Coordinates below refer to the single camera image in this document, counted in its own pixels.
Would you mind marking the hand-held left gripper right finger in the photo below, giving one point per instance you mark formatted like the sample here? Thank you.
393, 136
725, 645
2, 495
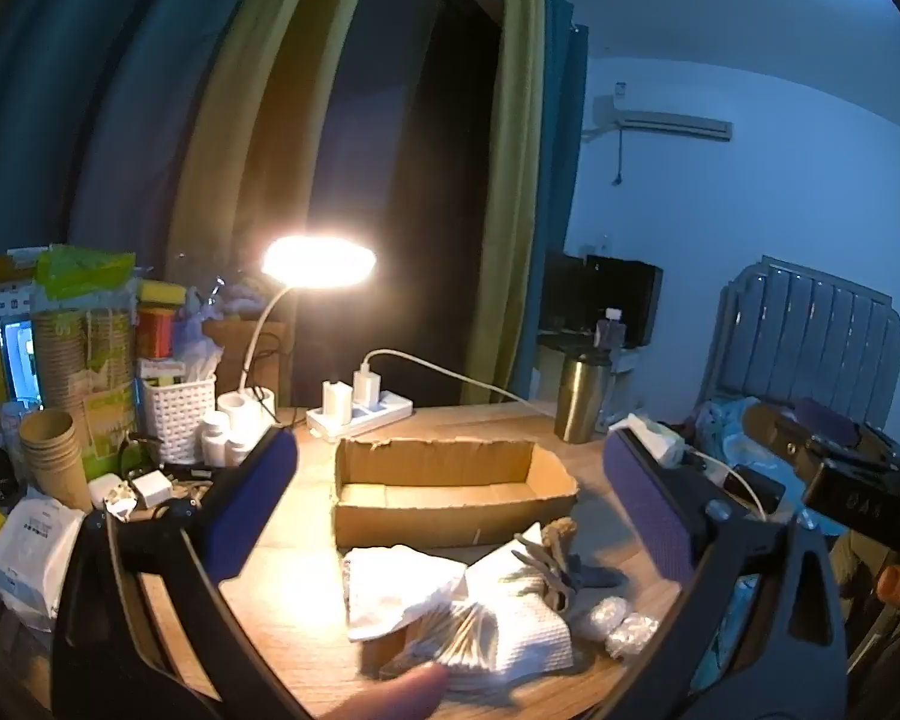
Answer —
649, 510

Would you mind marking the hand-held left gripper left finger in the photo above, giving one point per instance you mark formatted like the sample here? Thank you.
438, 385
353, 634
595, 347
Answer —
247, 510

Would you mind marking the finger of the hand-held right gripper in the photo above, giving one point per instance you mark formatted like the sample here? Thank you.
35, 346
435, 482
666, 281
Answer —
776, 439
832, 420

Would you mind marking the grey glove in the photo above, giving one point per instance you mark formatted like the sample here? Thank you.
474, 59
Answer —
570, 577

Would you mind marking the clear plastic pack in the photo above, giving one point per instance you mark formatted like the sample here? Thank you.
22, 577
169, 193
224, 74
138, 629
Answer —
600, 615
631, 634

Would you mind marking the white paper towel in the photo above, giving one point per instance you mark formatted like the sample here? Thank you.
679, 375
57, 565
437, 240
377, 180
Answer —
529, 622
397, 592

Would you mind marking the cardboard box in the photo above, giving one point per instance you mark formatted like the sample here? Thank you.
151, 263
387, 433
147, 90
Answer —
450, 491

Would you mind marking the bundle of cotton swabs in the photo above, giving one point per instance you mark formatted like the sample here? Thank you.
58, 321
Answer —
435, 641

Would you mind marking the person's left hand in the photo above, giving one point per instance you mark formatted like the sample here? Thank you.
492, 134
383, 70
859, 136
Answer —
397, 697

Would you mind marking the light blue cloth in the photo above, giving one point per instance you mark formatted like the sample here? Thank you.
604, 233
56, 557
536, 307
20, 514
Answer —
724, 424

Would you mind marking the black phone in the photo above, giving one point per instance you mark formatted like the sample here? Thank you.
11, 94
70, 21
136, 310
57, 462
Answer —
754, 491

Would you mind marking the white pill bottle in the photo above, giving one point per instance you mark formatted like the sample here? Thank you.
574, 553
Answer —
214, 439
238, 451

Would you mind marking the grey padded headboard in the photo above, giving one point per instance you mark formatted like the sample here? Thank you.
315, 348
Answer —
817, 337

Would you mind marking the white plastic basket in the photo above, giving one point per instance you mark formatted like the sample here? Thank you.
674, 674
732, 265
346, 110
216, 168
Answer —
180, 416

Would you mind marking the steel travel tumbler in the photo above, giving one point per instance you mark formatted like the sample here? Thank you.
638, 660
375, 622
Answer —
581, 397

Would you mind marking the white plug adapter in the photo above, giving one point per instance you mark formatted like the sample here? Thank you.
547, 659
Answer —
337, 399

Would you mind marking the white power strip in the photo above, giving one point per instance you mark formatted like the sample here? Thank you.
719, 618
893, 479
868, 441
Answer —
367, 418

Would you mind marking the brown paper carton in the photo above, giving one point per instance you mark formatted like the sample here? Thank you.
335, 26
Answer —
229, 360

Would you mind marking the clear plastic bag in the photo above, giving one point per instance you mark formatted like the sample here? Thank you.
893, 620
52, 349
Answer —
199, 349

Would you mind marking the white usb charger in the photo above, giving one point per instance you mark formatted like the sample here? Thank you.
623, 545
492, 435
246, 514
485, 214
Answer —
365, 386

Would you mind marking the clear water bottle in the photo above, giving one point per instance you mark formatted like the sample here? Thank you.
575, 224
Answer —
611, 326

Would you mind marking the red can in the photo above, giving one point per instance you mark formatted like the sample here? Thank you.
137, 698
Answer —
154, 334

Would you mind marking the black monitor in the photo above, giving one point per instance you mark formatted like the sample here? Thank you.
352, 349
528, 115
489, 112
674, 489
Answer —
630, 296
566, 292

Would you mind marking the stack of brown paper cups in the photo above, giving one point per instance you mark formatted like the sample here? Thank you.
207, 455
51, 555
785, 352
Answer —
49, 457

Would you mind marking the wrapped pack of paper cups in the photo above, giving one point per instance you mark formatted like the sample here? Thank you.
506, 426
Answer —
90, 367

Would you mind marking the white wet wipes pack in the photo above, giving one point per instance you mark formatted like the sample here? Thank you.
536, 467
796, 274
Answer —
30, 562

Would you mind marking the yellow sponge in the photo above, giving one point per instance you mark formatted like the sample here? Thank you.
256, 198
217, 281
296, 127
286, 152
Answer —
161, 292

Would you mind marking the white desk lamp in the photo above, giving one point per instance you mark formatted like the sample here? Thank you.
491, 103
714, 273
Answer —
319, 262

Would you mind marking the green plastic packet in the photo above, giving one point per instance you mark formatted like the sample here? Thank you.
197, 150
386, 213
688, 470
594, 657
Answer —
82, 270

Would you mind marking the yellow curtain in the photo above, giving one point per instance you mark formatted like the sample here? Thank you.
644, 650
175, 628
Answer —
240, 187
510, 187

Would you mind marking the white air conditioner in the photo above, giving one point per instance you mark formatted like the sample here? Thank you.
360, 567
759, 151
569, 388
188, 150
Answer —
667, 124

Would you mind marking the teal curtain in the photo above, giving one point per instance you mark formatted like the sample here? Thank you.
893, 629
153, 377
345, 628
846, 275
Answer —
562, 165
60, 127

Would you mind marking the dark glass window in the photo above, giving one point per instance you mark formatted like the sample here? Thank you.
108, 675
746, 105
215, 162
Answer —
412, 165

